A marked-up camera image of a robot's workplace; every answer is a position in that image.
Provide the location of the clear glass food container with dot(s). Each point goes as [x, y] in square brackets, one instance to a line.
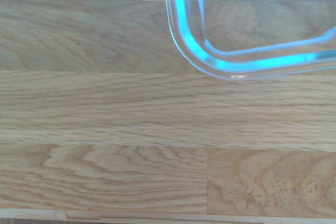
[262, 24]

